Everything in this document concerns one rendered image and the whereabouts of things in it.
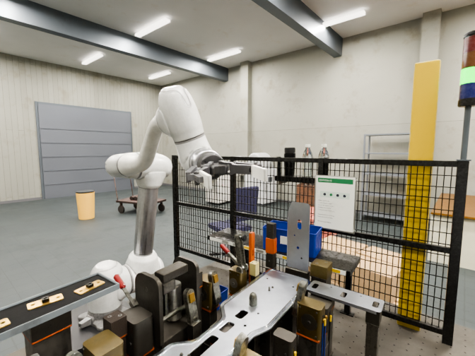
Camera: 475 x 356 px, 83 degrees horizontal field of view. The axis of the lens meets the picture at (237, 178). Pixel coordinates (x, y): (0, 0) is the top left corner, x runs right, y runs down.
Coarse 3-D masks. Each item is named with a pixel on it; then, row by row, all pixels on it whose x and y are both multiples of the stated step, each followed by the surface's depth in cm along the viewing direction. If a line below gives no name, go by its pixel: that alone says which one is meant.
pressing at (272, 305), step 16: (272, 272) 131; (256, 288) 116; (272, 288) 116; (288, 288) 116; (224, 304) 103; (240, 304) 104; (272, 304) 104; (288, 304) 104; (224, 320) 94; (240, 320) 94; (256, 320) 94; (272, 320) 95; (208, 336) 86; (224, 336) 86; (160, 352) 79; (176, 352) 79; (208, 352) 79; (224, 352) 79
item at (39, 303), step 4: (48, 296) 78; (52, 296) 80; (56, 296) 80; (60, 296) 80; (40, 300) 78; (44, 300) 76; (48, 300) 77; (52, 300) 78; (56, 300) 78; (28, 304) 75; (32, 304) 76; (36, 304) 75; (40, 304) 75; (44, 304) 76; (28, 308) 74; (32, 308) 74
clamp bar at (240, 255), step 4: (236, 236) 120; (240, 236) 120; (244, 236) 119; (236, 240) 120; (240, 240) 122; (244, 240) 119; (236, 244) 120; (240, 244) 122; (236, 248) 120; (240, 248) 122; (236, 252) 121; (240, 252) 120; (244, 252) 122; (240, 256) 120; (244, 256) 122; (240, 260) 120; (244, 260) 122; (240, 264) 120; (244, 264) 122; (244, 268) 122
